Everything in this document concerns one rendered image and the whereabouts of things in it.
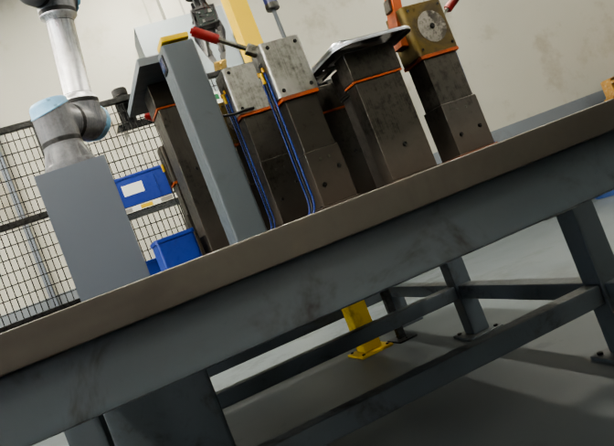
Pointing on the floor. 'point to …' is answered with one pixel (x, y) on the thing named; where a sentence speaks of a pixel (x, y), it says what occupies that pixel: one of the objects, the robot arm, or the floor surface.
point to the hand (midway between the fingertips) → (218, 59)
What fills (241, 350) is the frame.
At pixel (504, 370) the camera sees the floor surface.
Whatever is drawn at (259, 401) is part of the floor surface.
